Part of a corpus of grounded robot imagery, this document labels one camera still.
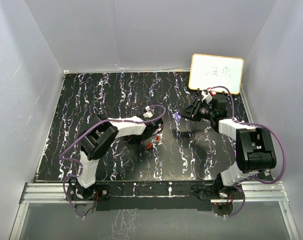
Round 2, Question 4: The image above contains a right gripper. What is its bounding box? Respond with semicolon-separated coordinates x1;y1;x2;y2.
178;98;215;122

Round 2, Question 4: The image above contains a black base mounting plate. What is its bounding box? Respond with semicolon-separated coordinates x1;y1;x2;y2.
66;180;243;211

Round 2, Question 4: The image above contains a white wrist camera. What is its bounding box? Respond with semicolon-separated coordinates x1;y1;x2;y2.
143;106;153;119
201;87;213;104

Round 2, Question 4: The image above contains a lilac earbud charging case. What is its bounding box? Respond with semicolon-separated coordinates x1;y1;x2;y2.
172;112;182;123

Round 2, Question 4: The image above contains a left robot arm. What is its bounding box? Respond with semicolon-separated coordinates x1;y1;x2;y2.
68;114;164;200

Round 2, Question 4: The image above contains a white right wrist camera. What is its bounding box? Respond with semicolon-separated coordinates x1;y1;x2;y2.
201;87;213;104

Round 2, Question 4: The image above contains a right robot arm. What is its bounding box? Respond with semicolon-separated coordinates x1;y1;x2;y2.
178;91;277;199

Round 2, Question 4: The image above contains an aluminium frame rail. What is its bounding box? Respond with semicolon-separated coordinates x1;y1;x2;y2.
10;181;300;240

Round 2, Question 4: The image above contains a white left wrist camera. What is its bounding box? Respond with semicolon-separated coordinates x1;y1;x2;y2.
143;106;153;119

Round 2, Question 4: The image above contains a yellow framed whiteboard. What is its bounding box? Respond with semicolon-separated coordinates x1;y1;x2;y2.
188;53;245;95

